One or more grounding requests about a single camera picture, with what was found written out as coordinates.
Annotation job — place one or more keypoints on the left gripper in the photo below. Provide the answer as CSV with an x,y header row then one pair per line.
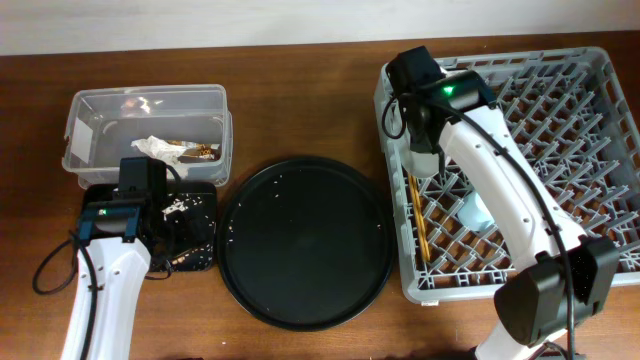
x,y
159,262

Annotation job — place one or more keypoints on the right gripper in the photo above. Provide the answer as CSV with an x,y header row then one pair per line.
x,y
422,147

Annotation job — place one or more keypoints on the white napkin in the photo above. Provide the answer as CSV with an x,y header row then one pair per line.
x,y
159,149

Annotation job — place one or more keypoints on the gold foil wrapper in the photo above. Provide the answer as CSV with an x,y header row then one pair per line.
x,y
197,152

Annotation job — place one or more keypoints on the food scraps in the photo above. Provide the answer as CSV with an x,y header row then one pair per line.
x,y
193,218

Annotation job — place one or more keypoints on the wooden chopstick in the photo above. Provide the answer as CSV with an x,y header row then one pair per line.
x,y
424,220
417,215

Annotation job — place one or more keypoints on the blue cup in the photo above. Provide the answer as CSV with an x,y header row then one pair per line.
x,y
474,214

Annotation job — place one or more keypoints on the grey plate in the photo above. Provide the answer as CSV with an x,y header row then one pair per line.
x,y
420,165

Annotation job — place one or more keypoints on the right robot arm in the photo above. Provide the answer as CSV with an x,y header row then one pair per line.
x,y
563,274

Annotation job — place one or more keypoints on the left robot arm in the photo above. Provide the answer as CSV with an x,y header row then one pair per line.
x,y
114,240

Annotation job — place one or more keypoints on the grey dishwasher rack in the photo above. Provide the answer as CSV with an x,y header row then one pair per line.
x,y
568,115

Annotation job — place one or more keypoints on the black rectangular tray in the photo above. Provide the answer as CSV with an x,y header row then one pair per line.
x,y
104,217

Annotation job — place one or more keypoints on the clear plastic bin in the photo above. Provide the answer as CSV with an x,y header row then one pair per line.
x,y
103,123

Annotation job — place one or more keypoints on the black round tray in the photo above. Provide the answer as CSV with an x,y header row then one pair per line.
x,y
306,244

